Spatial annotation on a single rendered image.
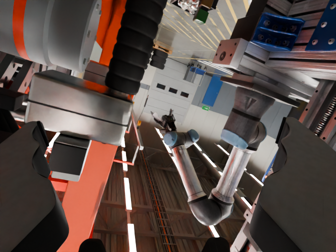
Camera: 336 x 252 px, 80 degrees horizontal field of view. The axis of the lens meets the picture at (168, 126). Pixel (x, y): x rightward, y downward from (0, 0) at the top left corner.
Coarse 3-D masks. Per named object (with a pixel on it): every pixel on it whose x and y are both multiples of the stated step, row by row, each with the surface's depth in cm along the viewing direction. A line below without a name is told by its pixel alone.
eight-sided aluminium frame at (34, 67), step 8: (8, 56) 50; (16, 56) 51; (0, 64) 48; (8, 64) 49; (16, 64) 53; (24, 64) 51; (32, 64) 52; (0, 72) 48; (8, 72) 50; (24, 72) 50; (32, 72) 54; (0, 80) 47; (8, 80) 51; (16, 80) 48; (24, 80) 50; (16, 88) 48; (24, 88) 51
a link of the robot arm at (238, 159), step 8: (264, 128) 92; (264, 136) 93; (248, 144) 89; (256, 144) 90; (232, 152) 96; (240, 152) 92; (248, 152) 92; (232, 160) 95; (240, 160) 93; (224, 168) 99; (232, 168) 94; (240, 168) 94; (224, 176) 97; (232, 176) 95; (240, 176) 96; (224, 184) 97; (232, 184) 95; (216, 192) 99; (224, 192) 97; (232, 192) 97; (216, 200) 97; (224, 200) 96; (232, 200) 98; (224, 208) 97; (232, 208) 103; (224, 216) 97
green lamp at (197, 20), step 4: (200, 8) 70; (196, 12) 72; (200, 12) 71; (204, 12) 71; (196, 16) 71; (200, 16) 71; (204, 16) 71; (196, 20) 72; (200, 20) 72; (204, 20) 72; (200, 24) 75
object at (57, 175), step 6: (18, 108) 31; (24, 108) 32; (12, 114) 31; (18, 114) 31; (24, 114) 31; (54, 174) 21; (60, 174) 21; (66, 174) 21; (72, 174) 22; (72, 180) 22
